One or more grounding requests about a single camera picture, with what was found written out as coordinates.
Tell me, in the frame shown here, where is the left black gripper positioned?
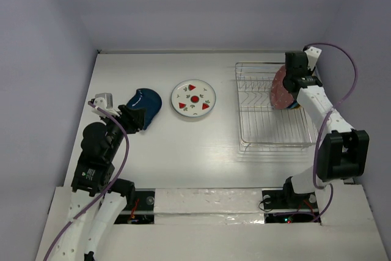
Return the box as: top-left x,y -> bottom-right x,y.
101,103 -> 145,158

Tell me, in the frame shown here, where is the dark blue plate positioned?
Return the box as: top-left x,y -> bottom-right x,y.
126,88 -> 163,130

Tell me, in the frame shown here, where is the teal blue plate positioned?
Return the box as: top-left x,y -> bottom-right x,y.
286,101 -> 301,109

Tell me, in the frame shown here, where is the white patterned plate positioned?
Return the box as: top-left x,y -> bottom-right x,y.
170,79 -> 216,118

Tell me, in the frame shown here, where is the pink and cream plate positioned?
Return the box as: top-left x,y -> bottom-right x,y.
170,87 -> 217,118

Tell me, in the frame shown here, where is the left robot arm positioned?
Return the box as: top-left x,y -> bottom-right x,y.
44,100 -> 146,260

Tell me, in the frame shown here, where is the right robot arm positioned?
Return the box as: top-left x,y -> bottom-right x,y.
281,46 -> 370,208

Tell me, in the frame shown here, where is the silver foil strip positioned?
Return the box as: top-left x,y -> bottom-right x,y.
153,188 -> 265,225

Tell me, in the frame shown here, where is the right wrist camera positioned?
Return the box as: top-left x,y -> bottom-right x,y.
303,46 -> 322,72

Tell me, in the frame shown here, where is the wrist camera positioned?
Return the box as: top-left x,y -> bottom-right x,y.
89,92 -> 118,117
303,46 -> 322,72

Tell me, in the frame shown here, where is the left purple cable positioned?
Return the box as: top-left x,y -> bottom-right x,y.
42,100 -> 131,261

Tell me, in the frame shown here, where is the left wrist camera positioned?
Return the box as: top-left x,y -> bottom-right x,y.
89,92 -> 118,117

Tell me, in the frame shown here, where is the wire dish rack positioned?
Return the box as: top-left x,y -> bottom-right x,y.
235,62 -> 318,152

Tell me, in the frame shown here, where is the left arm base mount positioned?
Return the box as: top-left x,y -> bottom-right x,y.
114,189 -> 155,225

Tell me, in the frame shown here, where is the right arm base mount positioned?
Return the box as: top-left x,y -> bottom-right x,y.
258,189 -> 320,224

